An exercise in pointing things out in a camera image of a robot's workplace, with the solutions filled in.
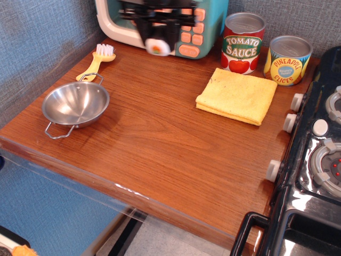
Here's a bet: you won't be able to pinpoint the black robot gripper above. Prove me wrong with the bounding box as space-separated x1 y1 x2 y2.
119 1 197 51

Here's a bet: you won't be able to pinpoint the plush sushi roll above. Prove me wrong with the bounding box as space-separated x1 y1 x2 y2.
144 26 171 57

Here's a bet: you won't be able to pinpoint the yellow dish brush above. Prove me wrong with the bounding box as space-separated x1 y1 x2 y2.
76 44 116 82

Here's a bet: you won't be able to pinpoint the folded yellow towel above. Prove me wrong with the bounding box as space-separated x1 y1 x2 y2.
196 68 277 126

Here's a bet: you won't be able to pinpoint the teal toy microwave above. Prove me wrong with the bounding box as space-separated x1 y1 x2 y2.
95 1 229 59

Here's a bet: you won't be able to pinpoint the tomato sauce can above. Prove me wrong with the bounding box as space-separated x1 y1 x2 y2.
221 12 266 75

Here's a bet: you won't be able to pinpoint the pineapple slices can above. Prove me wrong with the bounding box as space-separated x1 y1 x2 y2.
263 35 313 86

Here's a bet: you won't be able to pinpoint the black toy stove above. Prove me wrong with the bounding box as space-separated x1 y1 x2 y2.
231 46 340 255

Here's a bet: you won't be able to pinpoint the orange plush object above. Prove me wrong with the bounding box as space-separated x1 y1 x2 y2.
12 245 38 256

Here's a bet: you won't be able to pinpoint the steel bowl with handles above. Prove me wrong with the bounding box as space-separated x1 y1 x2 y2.
42 73 110 140

